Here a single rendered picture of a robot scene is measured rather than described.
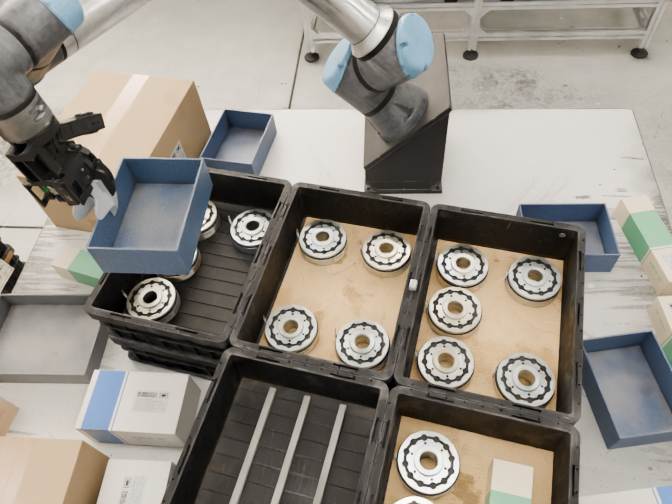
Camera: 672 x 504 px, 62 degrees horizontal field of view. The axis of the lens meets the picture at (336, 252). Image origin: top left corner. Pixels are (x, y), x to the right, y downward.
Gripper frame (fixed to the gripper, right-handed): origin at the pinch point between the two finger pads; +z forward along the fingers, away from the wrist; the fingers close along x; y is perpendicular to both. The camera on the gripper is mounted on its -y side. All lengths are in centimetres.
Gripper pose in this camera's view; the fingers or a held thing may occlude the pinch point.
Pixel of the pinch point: (109, 206)
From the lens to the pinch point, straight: 102.4
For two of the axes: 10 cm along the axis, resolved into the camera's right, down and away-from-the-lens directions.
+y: -1.0, 8.2, -5.6
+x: 9.8, -0.3, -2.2
